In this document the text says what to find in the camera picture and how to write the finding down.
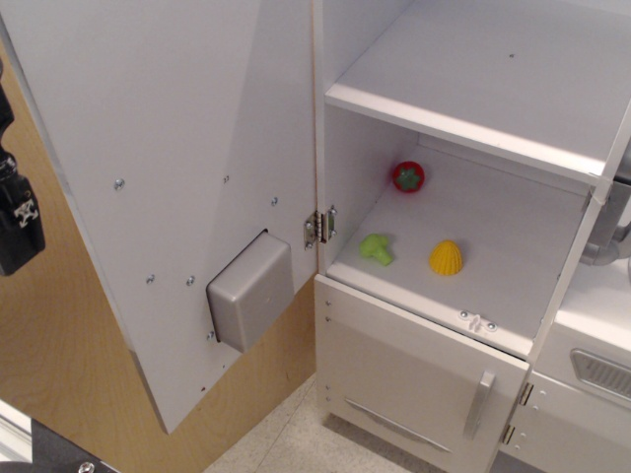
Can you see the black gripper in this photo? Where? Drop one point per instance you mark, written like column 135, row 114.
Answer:
column 22, row 235

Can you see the white fridge door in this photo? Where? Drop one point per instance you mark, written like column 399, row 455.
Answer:
column 181, row 131

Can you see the silver fridge door hinge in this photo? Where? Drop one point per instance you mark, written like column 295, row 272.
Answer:
column 319, row 227

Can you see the white toy fridge cabinet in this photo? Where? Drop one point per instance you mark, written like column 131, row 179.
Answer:
column 519, row 114

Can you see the grey ice dispenser box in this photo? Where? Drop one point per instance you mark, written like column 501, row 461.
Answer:
column 248, row 296

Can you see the green toy broccoli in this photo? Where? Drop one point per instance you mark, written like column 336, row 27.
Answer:
column 375, row 246

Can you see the red toy tomato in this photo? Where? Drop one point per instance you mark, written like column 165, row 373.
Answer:
column 408, row 177

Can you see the yellow toy corn piece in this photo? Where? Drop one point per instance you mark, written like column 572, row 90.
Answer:
column 445, row 258

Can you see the white lower freezer door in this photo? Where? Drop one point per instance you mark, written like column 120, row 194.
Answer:
column 408, row 380

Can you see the white door latch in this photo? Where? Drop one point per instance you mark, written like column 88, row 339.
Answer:
column 476, row 323

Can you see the brass oven hinge lower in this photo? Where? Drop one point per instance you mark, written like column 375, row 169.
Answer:
column 507, row 435

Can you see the brass oven hinge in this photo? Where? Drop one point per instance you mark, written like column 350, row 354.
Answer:
column 507, row 435
column 525, row 394

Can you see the brass oven hinge upper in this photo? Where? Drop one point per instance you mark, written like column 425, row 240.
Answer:
column 525, row 394

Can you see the white toy oven unit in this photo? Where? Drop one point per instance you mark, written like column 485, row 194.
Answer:
column 567, row 425

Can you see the grey toy faucet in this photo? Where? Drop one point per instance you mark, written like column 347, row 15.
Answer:
column 609, row 241

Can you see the grey oven vent panel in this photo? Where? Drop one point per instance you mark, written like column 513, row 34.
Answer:
column 601, row 373

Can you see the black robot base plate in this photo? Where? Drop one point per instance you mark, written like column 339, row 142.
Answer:
column 27, row 445

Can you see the silver freezer door handle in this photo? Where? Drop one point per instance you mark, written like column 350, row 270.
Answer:
column 480, row 397

